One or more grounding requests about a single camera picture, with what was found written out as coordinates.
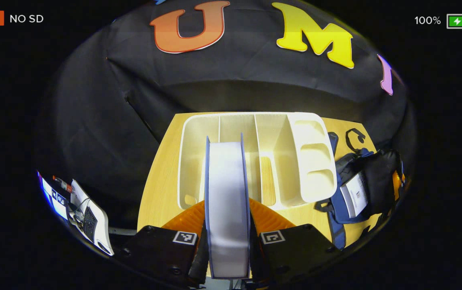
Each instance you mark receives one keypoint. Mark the red marker pen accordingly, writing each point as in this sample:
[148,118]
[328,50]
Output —
[63,185]

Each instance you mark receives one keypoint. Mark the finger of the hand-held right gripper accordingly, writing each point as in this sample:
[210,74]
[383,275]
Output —
[398,181]

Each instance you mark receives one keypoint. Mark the blue-grey cover book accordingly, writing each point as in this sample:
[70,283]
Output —
[226,201]

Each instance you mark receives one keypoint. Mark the blue schoolbag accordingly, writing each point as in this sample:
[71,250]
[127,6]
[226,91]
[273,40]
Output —
[380,177]

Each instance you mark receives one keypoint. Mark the lit screen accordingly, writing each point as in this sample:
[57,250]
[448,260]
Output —
[51,197]

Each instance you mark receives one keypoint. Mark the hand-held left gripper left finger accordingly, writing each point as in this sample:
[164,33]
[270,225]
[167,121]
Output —
[158,253]

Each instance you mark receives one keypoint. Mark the white plastic bookshelf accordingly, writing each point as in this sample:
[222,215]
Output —
[315,161]

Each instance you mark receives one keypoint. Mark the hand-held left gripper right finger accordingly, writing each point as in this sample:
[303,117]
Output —
[295,253]

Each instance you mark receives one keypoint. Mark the white cover book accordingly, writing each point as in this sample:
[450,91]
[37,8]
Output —
[353,197]

